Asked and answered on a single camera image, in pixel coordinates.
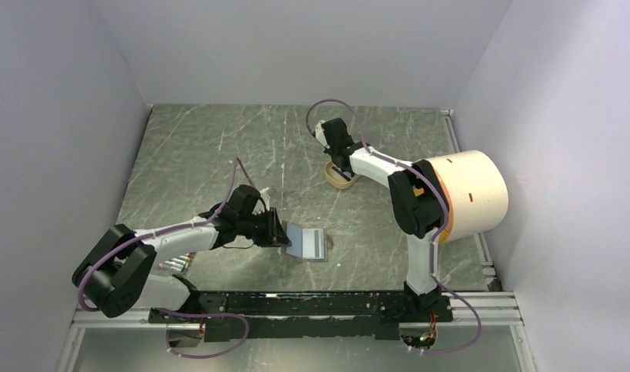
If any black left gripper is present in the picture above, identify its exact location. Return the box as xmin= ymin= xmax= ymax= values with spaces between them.
xmin=238 ymin=207 xmax=292 ymax=248

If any grey card holder wallet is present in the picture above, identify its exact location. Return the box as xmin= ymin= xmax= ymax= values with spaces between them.
xmin=284 ymin=222 xmax=331 ymax=262

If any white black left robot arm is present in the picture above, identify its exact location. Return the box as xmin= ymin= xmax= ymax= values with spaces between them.
xmin=72 ymin=184 xmax=291 ymax=322

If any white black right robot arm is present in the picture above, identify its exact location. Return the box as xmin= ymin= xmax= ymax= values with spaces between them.
xmin=314 ymin=118 xmax=449 ymax=321

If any beige oval tray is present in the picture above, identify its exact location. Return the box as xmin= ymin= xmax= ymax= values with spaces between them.
xmin=324 ymin=161 xmax=360 ymax=190

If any pack of coloured markers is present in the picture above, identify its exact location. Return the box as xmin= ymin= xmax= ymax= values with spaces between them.
xmin=159 ymin=253 xmax=195 ymax=274

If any cream cylinder orange lid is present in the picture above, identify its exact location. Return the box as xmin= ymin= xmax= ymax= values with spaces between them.
xmin=427 ymin=150 xmax=508 ymax=243

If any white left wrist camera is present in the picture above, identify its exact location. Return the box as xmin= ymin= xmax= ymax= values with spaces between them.
xmin=260 ymin=187 xmax=274 ymax=201

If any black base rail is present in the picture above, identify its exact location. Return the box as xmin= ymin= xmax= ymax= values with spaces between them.
xmin=148 ymin=290 xmax=453 ymax=342

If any aluminium frame rail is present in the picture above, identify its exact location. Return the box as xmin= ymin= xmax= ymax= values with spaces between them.
xmin=57 ymin=291 xmax=535 ymax=371

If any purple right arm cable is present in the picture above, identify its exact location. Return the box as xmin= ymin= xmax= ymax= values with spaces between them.
xmin=305 ymin=98 xmax=484 ymax=357

